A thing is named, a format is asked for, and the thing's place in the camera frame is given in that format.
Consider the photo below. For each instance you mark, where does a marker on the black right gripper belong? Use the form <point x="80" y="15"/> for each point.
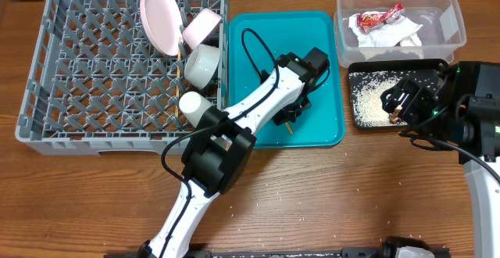
<point x="411" y="99"/>

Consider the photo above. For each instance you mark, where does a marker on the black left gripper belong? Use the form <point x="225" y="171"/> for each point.
<point x="282" y="117"/>

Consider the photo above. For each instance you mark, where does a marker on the brown food scrap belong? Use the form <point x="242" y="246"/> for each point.
<point x="394" y="117"/>

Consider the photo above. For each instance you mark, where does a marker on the white rice pile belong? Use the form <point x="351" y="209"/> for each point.
<point x="367" y="105"/>

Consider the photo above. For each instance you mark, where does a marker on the white plastic cup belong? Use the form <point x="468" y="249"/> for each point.
<point x="193" y="106"/>

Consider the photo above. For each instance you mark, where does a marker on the grey small bowl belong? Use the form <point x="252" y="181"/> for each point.
<point x="202" y="65"/>

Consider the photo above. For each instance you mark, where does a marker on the white shallow bowl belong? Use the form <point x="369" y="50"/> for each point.
<point x="201" y="27"/>

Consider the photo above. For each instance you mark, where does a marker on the large white round plate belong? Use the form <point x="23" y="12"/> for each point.
<point x="161" y="21"/>

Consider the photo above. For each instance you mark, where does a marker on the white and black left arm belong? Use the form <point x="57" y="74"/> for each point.
<point x="223" y="140"/>

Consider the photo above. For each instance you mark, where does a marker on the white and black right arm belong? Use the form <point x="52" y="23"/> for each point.
<point x="462" y="115"/>

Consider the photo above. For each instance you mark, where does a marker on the clear plastic waste bin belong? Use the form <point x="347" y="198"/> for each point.
<point x="440" y="22"/>

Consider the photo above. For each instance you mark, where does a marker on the black rectangular tray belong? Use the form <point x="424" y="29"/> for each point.
<point x="422" y="71"/>

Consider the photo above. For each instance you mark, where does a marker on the crumpled white paper napkin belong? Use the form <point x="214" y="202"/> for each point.
<point x="402" y="32"/>

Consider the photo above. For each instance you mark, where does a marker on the teal serving tray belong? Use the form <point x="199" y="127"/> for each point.
<point x="323" y="124"/>

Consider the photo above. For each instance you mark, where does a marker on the red snack wrapper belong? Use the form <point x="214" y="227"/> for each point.
<point x="371" y="21"/>

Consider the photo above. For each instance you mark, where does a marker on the grey plastic dish rack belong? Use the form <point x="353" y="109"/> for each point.
<point x="97" y="84"/>

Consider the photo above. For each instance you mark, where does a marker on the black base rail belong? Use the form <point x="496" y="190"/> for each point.
<point x="344" y="253"/>

